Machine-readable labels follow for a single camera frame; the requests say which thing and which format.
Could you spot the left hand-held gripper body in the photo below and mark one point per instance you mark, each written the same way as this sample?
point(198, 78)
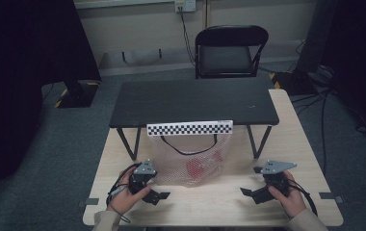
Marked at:
point(141, 179)

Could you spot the small black table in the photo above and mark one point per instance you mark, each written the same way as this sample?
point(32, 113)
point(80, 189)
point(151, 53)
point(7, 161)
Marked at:
point(190, 101)

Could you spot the white wall socket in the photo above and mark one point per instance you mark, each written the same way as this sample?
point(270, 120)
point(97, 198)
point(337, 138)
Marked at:
point(186, 5)

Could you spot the beige mesh bag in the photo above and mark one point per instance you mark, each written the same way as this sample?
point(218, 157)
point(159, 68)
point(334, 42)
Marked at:
point(171, 160)

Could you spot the black stand base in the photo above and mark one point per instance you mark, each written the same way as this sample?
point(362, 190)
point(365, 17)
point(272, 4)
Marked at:
point(295, 83)
point(78, 94)

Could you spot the grey tape piece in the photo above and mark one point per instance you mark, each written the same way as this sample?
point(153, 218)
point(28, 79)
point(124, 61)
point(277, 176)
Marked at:
point(330, 196)
point(91, 201)

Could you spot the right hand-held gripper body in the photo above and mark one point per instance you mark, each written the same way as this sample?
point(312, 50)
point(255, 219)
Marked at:
point(275, 178)

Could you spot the person's left hand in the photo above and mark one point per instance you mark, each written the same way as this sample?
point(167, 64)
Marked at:
point(123, 199)

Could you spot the black and white checkered strip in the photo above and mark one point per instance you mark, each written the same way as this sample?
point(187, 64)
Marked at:
point(189, 128)

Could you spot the person's right hand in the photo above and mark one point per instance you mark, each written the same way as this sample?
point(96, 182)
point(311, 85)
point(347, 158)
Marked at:
point(293, 202)

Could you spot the black folding chair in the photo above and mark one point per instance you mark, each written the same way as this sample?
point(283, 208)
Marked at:
point(230, 57)

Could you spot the black curtain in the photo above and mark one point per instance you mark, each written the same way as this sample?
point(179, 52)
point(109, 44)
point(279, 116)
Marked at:
point(20, 80)
point(354, 48)

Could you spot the clear jug with red lid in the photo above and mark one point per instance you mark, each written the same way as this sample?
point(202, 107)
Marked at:
point(197, 168)

